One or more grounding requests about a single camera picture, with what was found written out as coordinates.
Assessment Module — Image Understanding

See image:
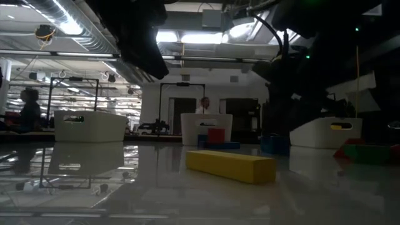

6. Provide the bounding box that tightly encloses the blue block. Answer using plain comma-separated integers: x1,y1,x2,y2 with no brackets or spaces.
260,134,290,156
197,134,241,150

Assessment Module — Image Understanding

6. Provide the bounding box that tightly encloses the grey metal box unit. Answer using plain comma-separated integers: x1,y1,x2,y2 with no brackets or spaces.
201,8,223,29

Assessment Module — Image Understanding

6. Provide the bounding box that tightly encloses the person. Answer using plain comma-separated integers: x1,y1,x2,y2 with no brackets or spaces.
195,96,211,115
17,87,42,134

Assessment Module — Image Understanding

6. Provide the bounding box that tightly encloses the white plastic bin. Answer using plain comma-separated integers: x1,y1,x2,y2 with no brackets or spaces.
289,116,363,149
54,109,128,143
180,112,233,146

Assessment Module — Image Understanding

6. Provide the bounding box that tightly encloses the black yellow cable reel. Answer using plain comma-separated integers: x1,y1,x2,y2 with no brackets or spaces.
34,24,57,43

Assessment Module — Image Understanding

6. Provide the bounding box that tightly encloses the green cube block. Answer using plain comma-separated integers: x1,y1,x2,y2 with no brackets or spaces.
342,143,392,164

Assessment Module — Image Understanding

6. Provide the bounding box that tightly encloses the yellow long block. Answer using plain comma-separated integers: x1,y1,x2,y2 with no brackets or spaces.
186,149,278,184

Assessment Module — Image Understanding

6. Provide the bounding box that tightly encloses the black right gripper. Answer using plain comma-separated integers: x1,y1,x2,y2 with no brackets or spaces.
252,46,323,137

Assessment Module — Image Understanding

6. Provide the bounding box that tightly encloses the grey slanted panel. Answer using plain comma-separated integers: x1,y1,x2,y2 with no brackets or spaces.
345,89,381,113

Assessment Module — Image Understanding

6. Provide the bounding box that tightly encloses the small red block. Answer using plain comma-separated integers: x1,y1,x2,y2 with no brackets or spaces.
207,127,226,144

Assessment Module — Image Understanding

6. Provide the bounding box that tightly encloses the dark cabinet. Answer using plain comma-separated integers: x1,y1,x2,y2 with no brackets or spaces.
225,98,261,135

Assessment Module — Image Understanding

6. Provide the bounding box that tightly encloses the black metal frame rig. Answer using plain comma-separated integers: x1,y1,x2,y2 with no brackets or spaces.
158,81,206,135
46,76,101,129

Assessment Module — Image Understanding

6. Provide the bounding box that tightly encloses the white hanging box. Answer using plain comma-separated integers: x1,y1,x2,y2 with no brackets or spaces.
362,3,383,17

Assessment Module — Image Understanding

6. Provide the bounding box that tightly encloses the long tube light fixture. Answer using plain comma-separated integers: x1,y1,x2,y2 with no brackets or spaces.
0,49,119,59

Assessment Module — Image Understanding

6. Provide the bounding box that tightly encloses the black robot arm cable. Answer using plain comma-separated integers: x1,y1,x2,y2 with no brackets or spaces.
249,12,284,58

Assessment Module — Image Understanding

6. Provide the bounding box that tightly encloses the silver ventilation duct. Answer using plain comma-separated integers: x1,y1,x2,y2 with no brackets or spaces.
18,0,126,54

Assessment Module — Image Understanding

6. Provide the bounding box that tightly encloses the red object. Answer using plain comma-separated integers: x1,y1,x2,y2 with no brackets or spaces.
3,111,21,128

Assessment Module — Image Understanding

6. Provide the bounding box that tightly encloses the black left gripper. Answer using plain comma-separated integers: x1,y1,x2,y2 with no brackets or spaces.
120,27,169,81

